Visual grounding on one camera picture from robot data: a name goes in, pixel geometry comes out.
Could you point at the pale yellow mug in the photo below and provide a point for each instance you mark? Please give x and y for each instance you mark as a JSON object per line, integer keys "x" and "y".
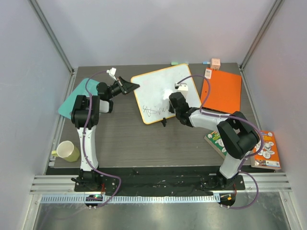
{"x": 67, "y": 151}

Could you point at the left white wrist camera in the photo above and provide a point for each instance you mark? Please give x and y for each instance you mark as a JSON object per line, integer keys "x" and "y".
{"x": 111, "y": 72}

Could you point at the green book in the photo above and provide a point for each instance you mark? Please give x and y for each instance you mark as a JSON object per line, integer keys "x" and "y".
{"x": 214, "y": 139}

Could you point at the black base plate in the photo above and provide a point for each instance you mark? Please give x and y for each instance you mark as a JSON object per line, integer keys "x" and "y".
{"x": 157, "y": 181}

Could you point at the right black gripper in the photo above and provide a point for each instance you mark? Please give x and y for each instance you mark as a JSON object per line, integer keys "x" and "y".
{"x": 172, "y": 108}

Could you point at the pink cube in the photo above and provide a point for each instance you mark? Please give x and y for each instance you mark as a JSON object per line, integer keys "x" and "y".
{"x": 215, "y": 63}

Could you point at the green white eraser block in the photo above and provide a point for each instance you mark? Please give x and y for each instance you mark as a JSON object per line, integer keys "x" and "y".
{"x": 178, "y": 63}

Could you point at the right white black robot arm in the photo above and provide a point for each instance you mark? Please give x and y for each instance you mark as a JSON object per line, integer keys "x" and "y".
{"x": 238, "y": 135}

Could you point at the yellow framed whiteboard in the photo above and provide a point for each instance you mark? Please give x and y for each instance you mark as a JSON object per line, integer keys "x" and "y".
{"x": 155, "y": 88}

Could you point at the left black whiteboard foot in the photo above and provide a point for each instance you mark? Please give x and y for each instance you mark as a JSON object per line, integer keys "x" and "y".
{"x": 164, "y": 122}

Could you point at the orange book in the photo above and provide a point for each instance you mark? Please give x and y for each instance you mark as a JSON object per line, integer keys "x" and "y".
{"x": 268, "y": 157}

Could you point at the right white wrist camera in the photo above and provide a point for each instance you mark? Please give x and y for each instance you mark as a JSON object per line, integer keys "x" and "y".
{"x": 182, "y": 88}

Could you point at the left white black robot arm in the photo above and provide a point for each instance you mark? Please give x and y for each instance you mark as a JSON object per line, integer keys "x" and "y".
{"x": 85, "y": 116}

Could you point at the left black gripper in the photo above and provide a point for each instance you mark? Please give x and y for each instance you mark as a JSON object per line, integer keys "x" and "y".
{"x": 125, "y": 86}

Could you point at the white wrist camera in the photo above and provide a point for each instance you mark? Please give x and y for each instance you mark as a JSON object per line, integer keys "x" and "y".
{"x": 111, "y": 72}
{"x": 182, "y": 88}

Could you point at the orange folder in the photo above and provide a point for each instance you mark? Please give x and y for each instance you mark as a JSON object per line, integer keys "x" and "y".
{"x": 225, "y": 94}

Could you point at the slotted grey cable duct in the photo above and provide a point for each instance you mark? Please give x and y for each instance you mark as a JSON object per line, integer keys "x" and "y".
{"x": 95, "y": 199}

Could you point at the teal cutting board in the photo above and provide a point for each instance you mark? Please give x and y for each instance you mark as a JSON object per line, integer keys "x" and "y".
{"x": 66, "y": 108}

